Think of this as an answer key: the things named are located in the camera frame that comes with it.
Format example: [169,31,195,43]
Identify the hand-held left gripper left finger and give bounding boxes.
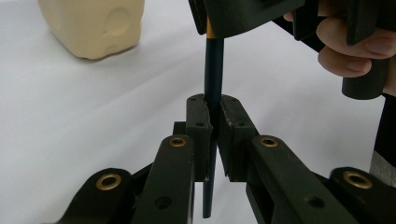
[130,93,215,224]

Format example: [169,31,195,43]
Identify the dark-handled brush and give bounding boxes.
[201,18,226,219]

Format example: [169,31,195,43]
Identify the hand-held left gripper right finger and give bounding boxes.
[217,94,359,224]

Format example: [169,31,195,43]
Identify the beige square cup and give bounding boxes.
[36,0,146,61]

